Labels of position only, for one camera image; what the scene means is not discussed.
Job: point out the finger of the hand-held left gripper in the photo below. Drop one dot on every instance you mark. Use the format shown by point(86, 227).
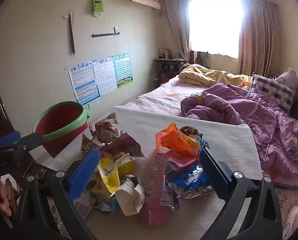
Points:
point(6, 138)
point(31, 141)

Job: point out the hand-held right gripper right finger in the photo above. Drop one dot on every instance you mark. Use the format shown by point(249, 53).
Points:
point(214, 175)

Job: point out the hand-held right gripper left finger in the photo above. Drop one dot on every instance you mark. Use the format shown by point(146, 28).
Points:
point(84, 173)

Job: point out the yellow white wrapper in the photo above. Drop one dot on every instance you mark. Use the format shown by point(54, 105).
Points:
point(111, 172)

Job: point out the yellow brown patterned wrapper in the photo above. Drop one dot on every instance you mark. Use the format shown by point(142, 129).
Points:
point(86, 143)

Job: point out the white printed wrapper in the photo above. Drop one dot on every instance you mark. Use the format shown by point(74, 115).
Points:
point(89, 205)

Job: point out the white blue wrapper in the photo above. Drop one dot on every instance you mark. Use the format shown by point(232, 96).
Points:
point(202, 143)

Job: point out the red bucket with green rim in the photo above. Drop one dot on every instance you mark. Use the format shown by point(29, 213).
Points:
point(61, 120)

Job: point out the dark red wrapper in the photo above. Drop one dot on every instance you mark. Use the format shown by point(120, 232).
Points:
point(124, 146)

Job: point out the orange wrapper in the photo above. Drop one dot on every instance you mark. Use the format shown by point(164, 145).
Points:
point(176, 140)

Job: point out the white carton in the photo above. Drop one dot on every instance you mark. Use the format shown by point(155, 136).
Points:
point(130, 197)

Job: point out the pink wrapper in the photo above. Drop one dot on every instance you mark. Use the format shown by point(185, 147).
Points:
point(159, 180)

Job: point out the person's left hand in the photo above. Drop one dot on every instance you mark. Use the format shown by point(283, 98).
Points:
point(4, 200)

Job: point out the dark flat box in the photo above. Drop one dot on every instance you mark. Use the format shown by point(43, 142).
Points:
point(38, 172)

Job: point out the white fleece mat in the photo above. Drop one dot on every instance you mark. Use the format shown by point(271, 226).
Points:
point(214, 140)

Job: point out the purple quilt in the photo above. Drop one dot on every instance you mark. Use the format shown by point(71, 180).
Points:
point(251, 120)

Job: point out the pink bed sheet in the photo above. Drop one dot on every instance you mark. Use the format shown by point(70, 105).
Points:
point(159, 97)

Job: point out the yellow quilt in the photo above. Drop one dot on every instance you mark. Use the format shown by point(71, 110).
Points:
point(204, 76)

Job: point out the checked pillow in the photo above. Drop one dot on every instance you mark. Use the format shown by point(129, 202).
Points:
point(271, 90)

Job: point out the dark wooden chair back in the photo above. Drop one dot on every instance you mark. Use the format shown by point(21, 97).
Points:
point(201, 57)

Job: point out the dark bedside table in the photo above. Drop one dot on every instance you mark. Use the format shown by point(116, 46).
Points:
point(167, 65)

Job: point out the pink pillow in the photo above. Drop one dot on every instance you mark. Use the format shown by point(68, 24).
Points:
point(290, 78)

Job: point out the brown curtain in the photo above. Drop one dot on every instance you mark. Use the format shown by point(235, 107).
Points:
point(256, 35)

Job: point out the sheer beige curtain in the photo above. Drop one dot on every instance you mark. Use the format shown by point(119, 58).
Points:
point(176, 25)

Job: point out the bright window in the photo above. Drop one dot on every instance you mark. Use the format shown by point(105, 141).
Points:
point(214, 20)

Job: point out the blue bordered wall poster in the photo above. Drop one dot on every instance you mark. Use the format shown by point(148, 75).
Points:
point(84, 82)

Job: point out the white chart wall poster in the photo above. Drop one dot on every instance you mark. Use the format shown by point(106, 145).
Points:
point(105, 76)

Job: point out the green bordered wall poster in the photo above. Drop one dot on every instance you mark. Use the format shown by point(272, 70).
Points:
point(124, 70)

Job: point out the black rod wall bracket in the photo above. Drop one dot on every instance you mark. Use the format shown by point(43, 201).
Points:
point(71, 35)

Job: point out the black wall bar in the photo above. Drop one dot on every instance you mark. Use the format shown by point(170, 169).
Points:
point(105, 33)

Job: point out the green wall-mounted device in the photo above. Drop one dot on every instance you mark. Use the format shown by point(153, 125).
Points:
point(97, 3)

